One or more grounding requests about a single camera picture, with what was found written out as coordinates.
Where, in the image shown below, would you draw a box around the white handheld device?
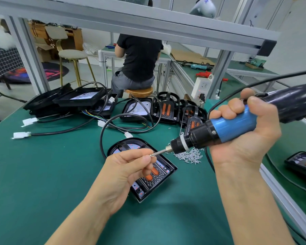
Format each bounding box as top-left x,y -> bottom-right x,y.
190,0 -> 218,19

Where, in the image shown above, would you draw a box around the black checked cloth table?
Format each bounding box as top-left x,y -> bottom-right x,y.
0,47 -> 23,83

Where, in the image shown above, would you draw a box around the round beige stool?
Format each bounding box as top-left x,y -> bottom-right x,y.
58,49 -> 99,88

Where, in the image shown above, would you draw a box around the person's left hand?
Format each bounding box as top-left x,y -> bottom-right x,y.
89,148 -> 158,216

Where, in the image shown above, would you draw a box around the red tool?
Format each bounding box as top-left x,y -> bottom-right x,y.
195,71 -> 228,83

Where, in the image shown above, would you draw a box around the white power strip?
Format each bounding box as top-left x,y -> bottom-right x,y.
191,76 -> 214,101

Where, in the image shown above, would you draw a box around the blue black electric screwdriver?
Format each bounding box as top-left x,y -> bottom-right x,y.
150,82 -> 306,157

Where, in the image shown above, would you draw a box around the green workbench white legs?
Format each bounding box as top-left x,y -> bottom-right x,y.
227,60 -> 280,92

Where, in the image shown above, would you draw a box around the person's right hand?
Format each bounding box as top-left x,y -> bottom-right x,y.
208,88 -> 282,170

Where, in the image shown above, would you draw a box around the white plastic bags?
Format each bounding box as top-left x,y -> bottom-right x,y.
0,25 -> 16,50

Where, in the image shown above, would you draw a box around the round brown wooden stool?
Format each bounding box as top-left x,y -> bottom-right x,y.
125,86 -> 154,99

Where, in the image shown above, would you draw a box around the colourful round rug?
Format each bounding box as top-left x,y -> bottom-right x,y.
2,62 -> 70,84

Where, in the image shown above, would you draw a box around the small green workbench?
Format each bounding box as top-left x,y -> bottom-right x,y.
98,46 -> 172,92

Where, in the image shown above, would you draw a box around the aluminium shelf frame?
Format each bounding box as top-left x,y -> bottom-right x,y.
0,0 -> 281,100

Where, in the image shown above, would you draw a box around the black cover orange strips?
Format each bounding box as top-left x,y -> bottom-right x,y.
144,167 -> 162,183
155,92 -> 181,125
181,101 -> 209,137

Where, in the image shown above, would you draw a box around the stack of unassembled lamp housings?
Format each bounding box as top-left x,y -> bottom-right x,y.
13,82 -> 155,139

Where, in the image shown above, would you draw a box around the teal hand tool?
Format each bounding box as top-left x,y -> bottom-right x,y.
190,63 -> 214,71

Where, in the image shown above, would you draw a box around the heap of small silver screws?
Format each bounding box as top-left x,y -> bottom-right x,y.
173,148 -> 205,165

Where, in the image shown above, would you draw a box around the brown wooden cabinet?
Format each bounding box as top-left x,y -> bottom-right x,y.
30,21 -> 84,51

